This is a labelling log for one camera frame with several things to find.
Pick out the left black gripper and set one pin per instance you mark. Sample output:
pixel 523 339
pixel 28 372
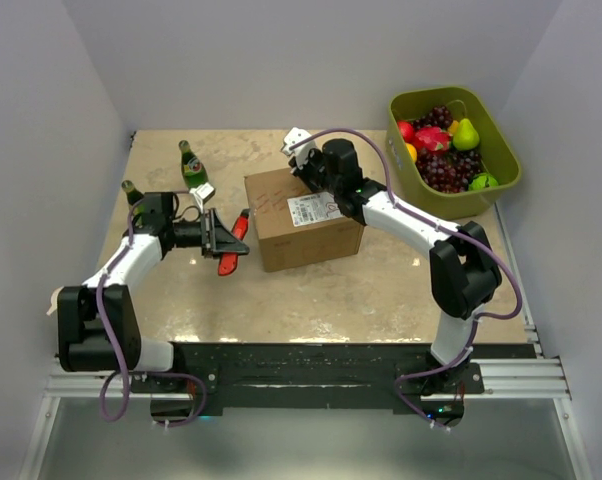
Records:
pixel 219 240

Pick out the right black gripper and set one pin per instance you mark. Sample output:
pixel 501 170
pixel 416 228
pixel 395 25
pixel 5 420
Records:
pixel 314 157

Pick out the red black utility knife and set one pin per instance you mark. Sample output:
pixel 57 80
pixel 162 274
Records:
pixel 228 262

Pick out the brown cardboard express box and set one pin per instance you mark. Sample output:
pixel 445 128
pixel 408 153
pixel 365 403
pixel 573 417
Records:
pixel 295 227

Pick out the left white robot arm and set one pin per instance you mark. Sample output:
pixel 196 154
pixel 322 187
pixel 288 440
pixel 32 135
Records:
pixel 97 325

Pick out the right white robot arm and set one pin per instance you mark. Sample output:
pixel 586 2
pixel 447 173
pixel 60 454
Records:
pixel 463 276

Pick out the white shipping label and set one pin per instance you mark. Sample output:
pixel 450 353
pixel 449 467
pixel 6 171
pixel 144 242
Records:
pixel 313 208

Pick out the far green glass bottle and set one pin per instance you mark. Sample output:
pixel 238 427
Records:
pixel 193 171

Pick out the green glass bottle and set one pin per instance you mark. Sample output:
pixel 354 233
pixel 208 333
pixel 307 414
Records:
pixel 193 171
pixel 134 197

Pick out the orange fruit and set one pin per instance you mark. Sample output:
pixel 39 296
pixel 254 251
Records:
pixel 412 152

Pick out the red apple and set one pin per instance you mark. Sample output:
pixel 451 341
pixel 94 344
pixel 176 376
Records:
pixel 406 129

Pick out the near green glass bottle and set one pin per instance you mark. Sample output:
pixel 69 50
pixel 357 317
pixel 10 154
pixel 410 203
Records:
pixel 134 197

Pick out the pink dragon fruit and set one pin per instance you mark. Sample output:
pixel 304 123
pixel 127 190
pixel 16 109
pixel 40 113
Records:
pixel 432 139

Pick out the lower dark grape bunch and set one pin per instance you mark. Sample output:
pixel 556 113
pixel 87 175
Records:
pixel 449 172

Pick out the dark grape bunch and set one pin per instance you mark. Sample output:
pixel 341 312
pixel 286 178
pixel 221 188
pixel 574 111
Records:
pixel 449 172
pixel 439 116

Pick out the upper dark grape bunch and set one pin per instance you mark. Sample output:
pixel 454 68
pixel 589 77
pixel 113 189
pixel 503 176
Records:
pixel 439 116

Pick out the green pear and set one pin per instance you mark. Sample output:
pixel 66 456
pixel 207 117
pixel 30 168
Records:
pixel 466 136

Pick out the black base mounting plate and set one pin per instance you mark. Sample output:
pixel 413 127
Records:
pixel 378 376

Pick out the green round fruit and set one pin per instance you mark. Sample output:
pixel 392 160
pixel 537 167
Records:
pixel 483 181

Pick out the green plastic fruit bin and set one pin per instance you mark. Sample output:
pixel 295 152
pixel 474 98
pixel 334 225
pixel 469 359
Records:
pixel 496 156

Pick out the beige pump dispenser bottle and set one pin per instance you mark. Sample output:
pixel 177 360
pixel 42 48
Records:
pixel 53 301

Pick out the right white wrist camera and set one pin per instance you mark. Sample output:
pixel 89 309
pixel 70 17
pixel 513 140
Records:
pixel 297 145

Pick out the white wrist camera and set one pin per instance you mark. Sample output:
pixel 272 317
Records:
pixel 297 145
pixel 201 195

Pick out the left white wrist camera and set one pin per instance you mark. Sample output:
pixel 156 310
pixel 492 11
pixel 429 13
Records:
pixel 201 195

